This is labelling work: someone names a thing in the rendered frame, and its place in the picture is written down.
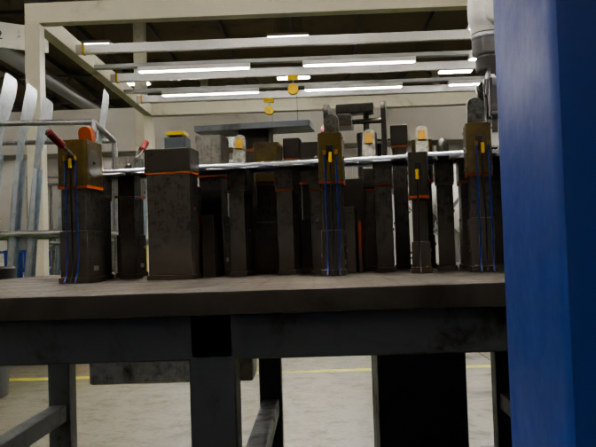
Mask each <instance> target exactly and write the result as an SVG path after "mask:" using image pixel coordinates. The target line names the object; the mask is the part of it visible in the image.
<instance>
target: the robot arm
mask: <svg viewBox="0 0 596 447"><path fill-rule="evenodd" d="M467 20H468V26H469V28H470V31H471V36H472V38H471V41H472V56H473V58H475V59H476V60H475V72H476V73H477V74H479V75H485V79H483V81H482V86H483V96H484V105H485V122H490V126H491V127H492V129H491V146H492V147H497V148H499V138H498V97H497V77H496V55H495V35H494V13H493V0H467ZM453 167H454V185H453V207H454V209H455V212H454V228H455V229H456V230H457V231H458V232H459V192H458V187H457V184H456V166H455V164H454V165H453ZM432 203H433V225H434V224H435V222H436V221H437V210H436V186H435V182H433V183H432Z"/></svg>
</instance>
